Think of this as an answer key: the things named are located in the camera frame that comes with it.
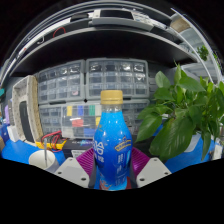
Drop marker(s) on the black box with white label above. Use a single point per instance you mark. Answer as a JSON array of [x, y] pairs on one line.
[[78, 146]]

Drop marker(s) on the white perforated tray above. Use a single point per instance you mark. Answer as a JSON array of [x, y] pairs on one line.
[[33, 100]]

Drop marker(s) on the small white container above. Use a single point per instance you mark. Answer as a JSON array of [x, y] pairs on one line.
[[13, 133]]

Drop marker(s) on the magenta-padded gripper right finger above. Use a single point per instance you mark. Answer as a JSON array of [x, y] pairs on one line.
[[153, 171]]

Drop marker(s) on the blue carton box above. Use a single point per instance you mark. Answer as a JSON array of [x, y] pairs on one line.
[[4, 133]]

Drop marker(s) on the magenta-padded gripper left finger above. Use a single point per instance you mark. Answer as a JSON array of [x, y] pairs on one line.
[[71, 171]]

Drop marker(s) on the green plant in white pot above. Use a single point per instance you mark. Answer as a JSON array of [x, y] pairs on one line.
[[180, 116]]

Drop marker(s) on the drawer cabinet with coloured drawers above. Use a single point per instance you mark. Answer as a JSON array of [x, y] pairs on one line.
[[80, 121]]

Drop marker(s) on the dark shelf unit with equipment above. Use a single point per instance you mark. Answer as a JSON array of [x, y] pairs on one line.
[[100, 43]]

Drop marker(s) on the black rectangular speaker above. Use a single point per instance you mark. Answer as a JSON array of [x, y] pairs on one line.
[[26, 121]]

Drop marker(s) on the black flat case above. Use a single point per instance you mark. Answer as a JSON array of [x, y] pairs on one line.
[[143, 148]]

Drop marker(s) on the metal spoon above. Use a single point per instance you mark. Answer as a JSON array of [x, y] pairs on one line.
[[45, 151]]

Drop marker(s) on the white ribbed cup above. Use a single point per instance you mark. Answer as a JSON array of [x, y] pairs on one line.
[[37, 161]]

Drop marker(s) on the small white block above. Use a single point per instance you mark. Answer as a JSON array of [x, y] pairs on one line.
[[218, 151]]

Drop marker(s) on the yellow multimeter with red leads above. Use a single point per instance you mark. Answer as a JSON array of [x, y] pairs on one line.
[[55, 144]]

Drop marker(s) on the blue drink bottle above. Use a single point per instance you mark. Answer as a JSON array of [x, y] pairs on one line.
[[112, 146]]

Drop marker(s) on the white metal rack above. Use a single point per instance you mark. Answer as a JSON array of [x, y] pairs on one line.
[[200, 40]]

